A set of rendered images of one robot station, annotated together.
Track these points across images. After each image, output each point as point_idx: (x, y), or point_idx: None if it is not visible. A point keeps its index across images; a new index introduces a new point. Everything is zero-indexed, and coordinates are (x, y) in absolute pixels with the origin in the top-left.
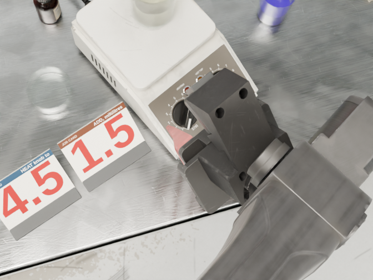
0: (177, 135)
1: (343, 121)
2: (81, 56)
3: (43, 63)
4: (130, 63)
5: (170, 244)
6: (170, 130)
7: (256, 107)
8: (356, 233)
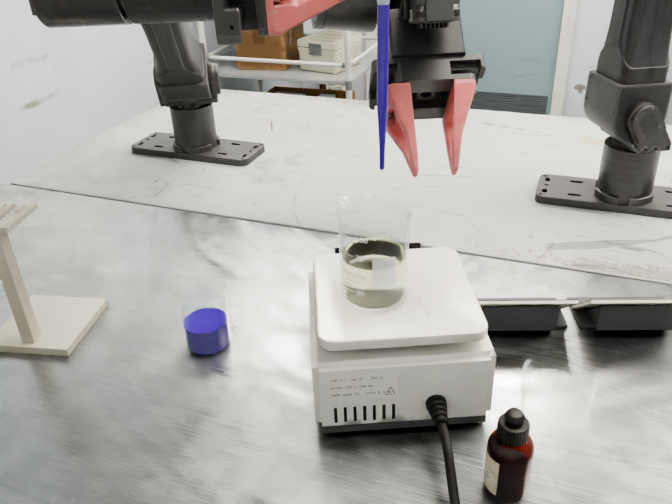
0: (461, 112)
1: None
2: (487, 411)
3: (551, 429)
4: (446, 266)
5: (491, 246)
6: (460, 145)
7: None
8: (324, 202)
